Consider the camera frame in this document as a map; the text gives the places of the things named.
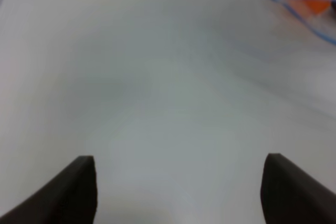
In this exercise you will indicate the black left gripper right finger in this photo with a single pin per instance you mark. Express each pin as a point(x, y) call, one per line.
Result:
point(290, 195)

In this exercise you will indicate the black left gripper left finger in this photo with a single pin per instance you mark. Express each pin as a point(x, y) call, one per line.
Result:
point(70, 197)

